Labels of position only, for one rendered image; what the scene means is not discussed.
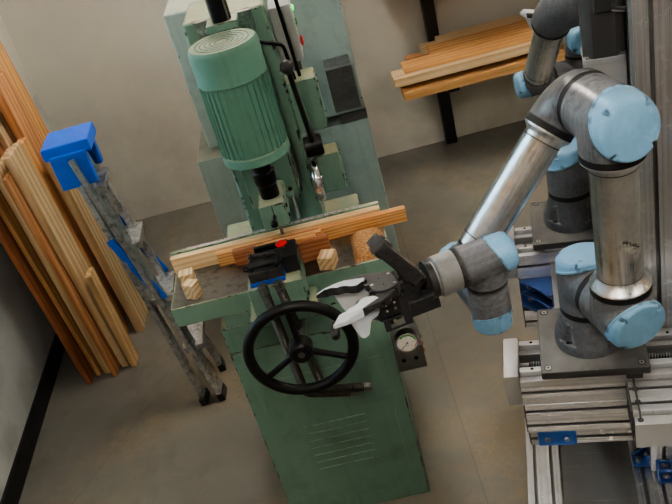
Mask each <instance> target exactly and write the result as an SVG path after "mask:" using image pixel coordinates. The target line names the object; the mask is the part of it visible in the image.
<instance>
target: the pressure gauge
mask: <svg viewBox="0 0 672 504"><path fill-rule="evenodd" d="M394 339H395V344H396V348H397V349H398V350H399V351H401V352H411V351H413V350H414V349H416V348H417V346H418V344H419V340H418V338H417V334H416V332H415V331H414V330H413V329H411V328H403V329H400V330H399V331H397V333H396V334H395V337H394ZM406 342H408V344H407V345H406ZM405 345H406V346H405ZM404 346H405V347H404ZM402 349H403V350H402Z"/></svg>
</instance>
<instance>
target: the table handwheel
mask: <svg viewBox="0 0 672 504"><path fill-rule="evenodd" d="M293 312H313V313H318V314H321V315H324V316H326V317H328V318H330V319H332V320H333V321H336V319H337V317H338V315H339V314H342V312H340V311H339V310H337V309H336V308H334V307H332V306H330V305H327V304H324V303H321V302H317V301H310V300H296V301H289V302H285V303H281V304H279V305H276V306H274V307H272V308H270V309H268V310H266V311H265V312H263V313H262V314H261V315H259V316H258V317H257V318H256V319H255V320H254V321H253V323H252V324H251V325H250V327H249V328H248V330H247V332H246V334H245V337H244V341H243V358H244V362H245V364H246V366H247V368H248V370H249V372H250V373H251V374H252V376H253V377H254V378H255V379H256V380H257V381H259V382H260V383H261V384H263V385H264V386H266V387H268V388H270V389H272V390H274V391H277V392H280V393H285V394H291V395H306V394H312V393H317V392H320V391H323V390H326V389H328V388H330V387H332V386H334V385H336V384H337V383H339V382H340V381H341V380H342V379H344V378H345V377H346V376H347V375H348V373H349V372H350V371H351V369H352V368H353V366H354V364H355V362H356V360H357V357H358V353H359V339H358V335H357V332H356V330H355V329H354V327H353V326H352V324H349V325H346V326H343V327H341V328H342V329H343V331H344V333H345V335H346V337H347V341H348V351H347V353H344V352H337V351H330V350H325V349H320V348H314V347H313V342H312V340H311V338H309V337H308V336H307V327H306V318H304V319H300V320H299V321H300V323H301V325H302V327H301V328H300V329H299V330H297V328H296V325H295V322H294V320H293V317H292V314H291V313H293ZM282 315H285V317H286V320H287V322H288V325H289V327H290V330H291V333H292V336H293V338H292V339H291V340H290V342H289V355H288V356H287V357H286V358H285V359H284V360H283V361H282V362H281V363H280V364H279V365H277V366H276V367H275V368H274V369H273V370H271V371H270V372H269V373H268V374H266V373H265V372H264V371H263V370H262V369H261V368H260V366H259V365H258V363H257V361H256V359H255V355H254V344H255V340H256V338H257V335H258V334H259V332H260V331H261V330H262V329H263V327H264V326H265V325H267V324H268V323H269V322H270V321H272V320H274V319H275V318H277V317H279V316H282ZM313 355H320V356H328V357H334V358H340V359H345V360H344V362H343V363H342V364H341V366H340V367H339V368H338V369H337V370H336V371H335V372H334V373H332V374H331V375H329V376H328V377H326V378H324V379H321V380H319V381H316V382H312V383H306V384H292V383H286V382H282V381H279V380H277V379H275V378H273V377H274V376H276V375H277V374H278V373H279V372H280V371H281V370H282V369H283V368H285V367H286V366H287V365H288V364H290V363H291V362H292V361H294V362H296V363H306V362H308V361H310V360H311V359H312V357H313Z"/></svg>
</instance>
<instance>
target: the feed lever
mask: <svg viewBox="0 0 672 504"><path fill-rule="evenodd" d="M280 71H281V72H282V73H283V74H286V75H287V78H288V80H289V83H290V86H291V89H292V92H293V95H294V98H295V100H296V103H297V106H298V109H299V112H300V115H301V118H302V121H303V123H304V126H305V129H306V132H307V135H308V136H305V137H303V143H304V148H305V151H306V155H307V157H309V158H311V157H315V156H319V155H322V154H324V153H325V150H324V146H323V142H322V138H321V135H320V134H319V133H317V134H312V131H311V128H310V125H309V122H308V119H307V116H306V113H305V110H304V107H303V104H302V101H301V98H300V95H299V92H298V89H297V86H296V83H295V80H294V77H293V74H292V72H293V71H294V64H293V62H292V61H291V60H288V59H287V60H283V61H282V62H281V63H280Z"/></svg>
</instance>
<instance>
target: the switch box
mask: <svg viewBox="0 0 672 504"><path fill-rule="evenodd" d="M278 3H279V6H280V9H281V12H282V15H283V18H284V22H285V25H286V28H287V31H288V34H289V37H290V41H291V44H292V47H293V50H294V53H295V56H296V59H297V61H300V60H303V57H304V55H303V48H302V44H301V43H300V39H299V33H298V29H297V27H296V24H295V20H294V17H293V16H294V14H293V12H292V9H291V5H290V4H291V3H290V0H278ZM267 5H268V13H269V17H270V20H271V24H272V27H273V31H274V34H275V38H276V42H279V43H282V44H284V45H285V47H286V49H287V52H288V55H289V58H290V60H291V61H292V62H293V59H292V56H291V53H290V50H289V46H288V43H287V40H286V37H285V34H284V31H283V28H282V25H281V21H280V18H279V15H278V12H277V9H276V6H275V3H274V0H268V1H267ZM278 49H279V52H280V56H281V59H282V61H283V60H286V58H285V55H284V52H283V49H282V48H281V47H280V46H278Z"/></svg>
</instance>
